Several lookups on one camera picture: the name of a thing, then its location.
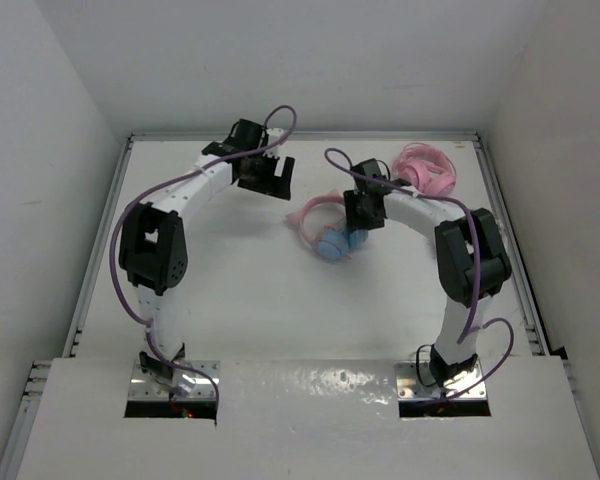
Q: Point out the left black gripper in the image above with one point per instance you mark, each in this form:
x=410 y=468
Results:
x=276 y=186

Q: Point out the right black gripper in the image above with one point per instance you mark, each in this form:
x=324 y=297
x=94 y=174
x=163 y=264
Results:
x=352 y=196

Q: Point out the blue pink cat-ear headphones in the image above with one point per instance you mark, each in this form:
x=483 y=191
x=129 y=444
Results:
x=335 y=241

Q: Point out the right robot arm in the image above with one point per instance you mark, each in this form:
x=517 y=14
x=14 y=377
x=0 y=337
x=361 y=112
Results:
x=472 y=262

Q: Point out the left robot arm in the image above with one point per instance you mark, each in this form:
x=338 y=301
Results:
x=152 y=249

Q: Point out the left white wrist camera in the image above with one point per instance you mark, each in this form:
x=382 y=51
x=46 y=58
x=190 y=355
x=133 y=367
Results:
x=273 y=141

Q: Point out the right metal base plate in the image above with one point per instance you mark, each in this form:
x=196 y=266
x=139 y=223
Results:
x=414 y=382

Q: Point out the metal base plate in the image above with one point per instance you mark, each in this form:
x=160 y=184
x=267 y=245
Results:
x=414 y=382
x=184 y=385

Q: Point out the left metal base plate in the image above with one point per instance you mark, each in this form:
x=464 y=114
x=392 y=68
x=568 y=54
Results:
x=184 y=385

